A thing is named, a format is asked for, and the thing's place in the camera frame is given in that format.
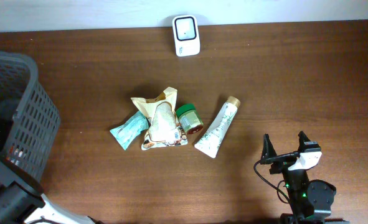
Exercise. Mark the grey plastic basket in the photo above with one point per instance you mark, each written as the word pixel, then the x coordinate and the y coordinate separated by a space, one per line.
pixel 29 120

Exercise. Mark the white bamboo print tube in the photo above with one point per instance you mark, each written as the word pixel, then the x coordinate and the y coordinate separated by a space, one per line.
pixel 210 142

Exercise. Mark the beige snack bag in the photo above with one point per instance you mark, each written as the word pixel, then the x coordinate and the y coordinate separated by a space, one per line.
pixel 164 130

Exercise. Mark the green lidded jar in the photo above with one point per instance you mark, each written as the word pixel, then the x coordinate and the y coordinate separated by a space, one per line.
pixel 189 118

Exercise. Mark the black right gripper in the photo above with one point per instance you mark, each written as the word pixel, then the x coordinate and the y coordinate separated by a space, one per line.
pixel 267 149

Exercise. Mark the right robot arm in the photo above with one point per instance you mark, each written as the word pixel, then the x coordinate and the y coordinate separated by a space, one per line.
pixel 310 200

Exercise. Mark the teal wipes packet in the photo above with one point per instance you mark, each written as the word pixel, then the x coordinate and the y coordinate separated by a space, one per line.
pixel 128 131

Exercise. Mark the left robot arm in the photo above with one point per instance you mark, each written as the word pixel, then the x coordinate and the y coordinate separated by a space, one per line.
pixel 22 200

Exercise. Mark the white barcode scanner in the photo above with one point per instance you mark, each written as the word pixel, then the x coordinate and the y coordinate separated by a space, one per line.
pixel 186 35

